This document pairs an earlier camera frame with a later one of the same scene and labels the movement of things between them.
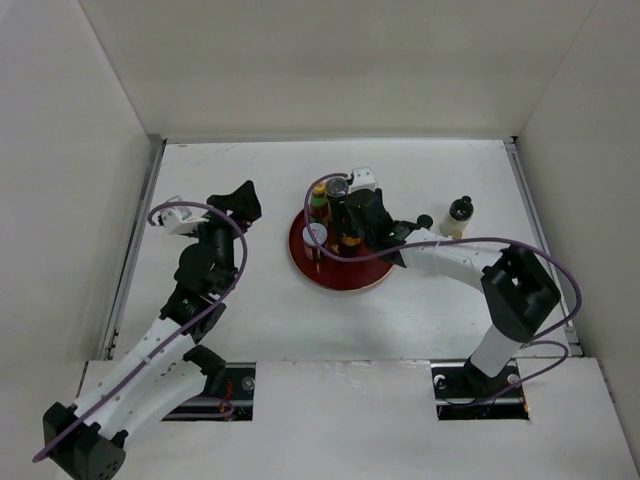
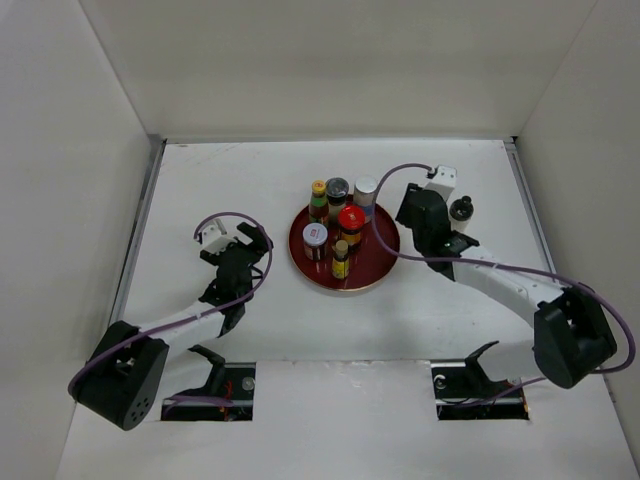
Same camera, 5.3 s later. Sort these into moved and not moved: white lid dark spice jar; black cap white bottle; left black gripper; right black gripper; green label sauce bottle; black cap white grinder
Moved: right black gripper; left black gripper
Not moved: black cap white grinder; black cap white bottle; green label sauce bottle; white lid dark spice jar
